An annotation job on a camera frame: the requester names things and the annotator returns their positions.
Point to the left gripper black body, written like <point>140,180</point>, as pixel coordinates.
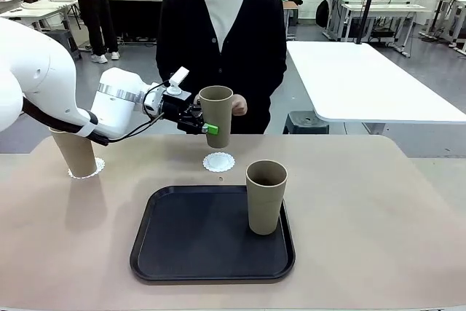
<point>173,109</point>

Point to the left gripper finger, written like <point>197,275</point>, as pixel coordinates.
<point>211,129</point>
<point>194,110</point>

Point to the tan plastic cup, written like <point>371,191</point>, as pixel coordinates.
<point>78,158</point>
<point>264,209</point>
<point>218,107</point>

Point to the white paper doily coaster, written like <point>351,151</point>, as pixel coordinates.
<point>100,167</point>
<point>218,162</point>

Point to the person's left forearm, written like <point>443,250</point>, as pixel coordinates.
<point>264,94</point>

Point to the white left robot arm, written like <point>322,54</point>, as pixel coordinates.
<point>36,70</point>

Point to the person's right hand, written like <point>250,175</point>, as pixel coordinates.
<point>197,100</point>

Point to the person's left hand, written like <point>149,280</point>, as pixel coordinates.
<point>240,105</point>

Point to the person in black cardigan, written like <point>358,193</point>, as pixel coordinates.
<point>182,34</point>

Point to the dark grey plastic stool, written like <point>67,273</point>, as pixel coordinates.
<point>306,121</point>

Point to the black plastic tray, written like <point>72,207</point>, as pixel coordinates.
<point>200,249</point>

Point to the person in grey hoodie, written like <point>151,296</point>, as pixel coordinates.
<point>91,16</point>

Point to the grey step stool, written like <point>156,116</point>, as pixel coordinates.
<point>70,39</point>

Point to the large white table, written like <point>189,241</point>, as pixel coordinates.
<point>364,81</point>

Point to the black backpack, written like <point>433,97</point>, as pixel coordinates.
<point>322,12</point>

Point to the white desk with papers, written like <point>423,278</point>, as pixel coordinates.
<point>36,8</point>

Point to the black stand pole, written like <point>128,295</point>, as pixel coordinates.
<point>368,5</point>

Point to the white lab desk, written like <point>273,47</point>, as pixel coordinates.
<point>386,7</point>

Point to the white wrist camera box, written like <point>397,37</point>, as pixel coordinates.
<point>179,76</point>

